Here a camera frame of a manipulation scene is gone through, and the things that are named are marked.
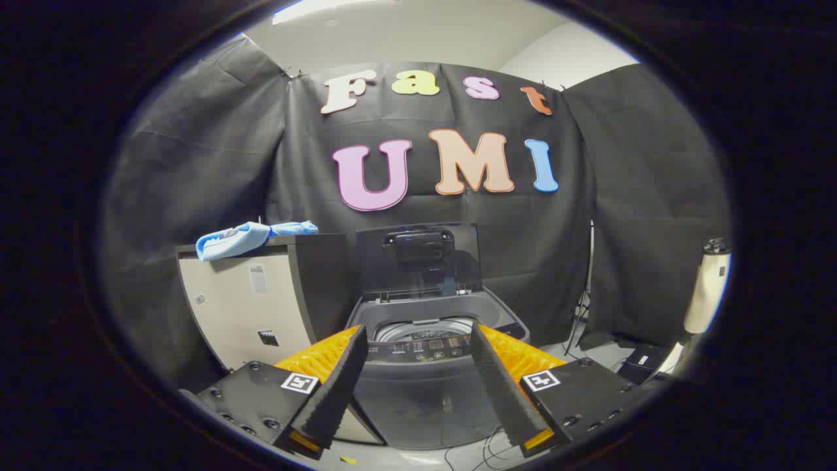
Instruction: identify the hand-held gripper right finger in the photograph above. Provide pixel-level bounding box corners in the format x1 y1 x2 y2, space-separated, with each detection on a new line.
470 322 661 459

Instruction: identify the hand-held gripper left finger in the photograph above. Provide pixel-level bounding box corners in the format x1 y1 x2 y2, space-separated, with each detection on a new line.
180 325 369 461

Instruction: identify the grey washing machine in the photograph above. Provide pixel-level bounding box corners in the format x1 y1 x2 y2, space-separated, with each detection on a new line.
345 288 532 452

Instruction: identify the light blue garment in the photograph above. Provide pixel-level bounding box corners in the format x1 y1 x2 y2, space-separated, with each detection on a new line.
196 220 319 262

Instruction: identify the beige cabinet with dark top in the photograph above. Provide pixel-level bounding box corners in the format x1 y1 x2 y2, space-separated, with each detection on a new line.
175 234 357 393

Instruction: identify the backdrop stand pole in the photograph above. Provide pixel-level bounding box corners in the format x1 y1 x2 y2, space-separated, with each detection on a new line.
564 222 596 357

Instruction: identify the black box on floor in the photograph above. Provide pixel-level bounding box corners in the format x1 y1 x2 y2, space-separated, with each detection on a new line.
618 345 674 385

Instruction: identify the black backdrop cloth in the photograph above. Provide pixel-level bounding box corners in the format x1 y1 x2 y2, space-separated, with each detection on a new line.
101 36 730 393

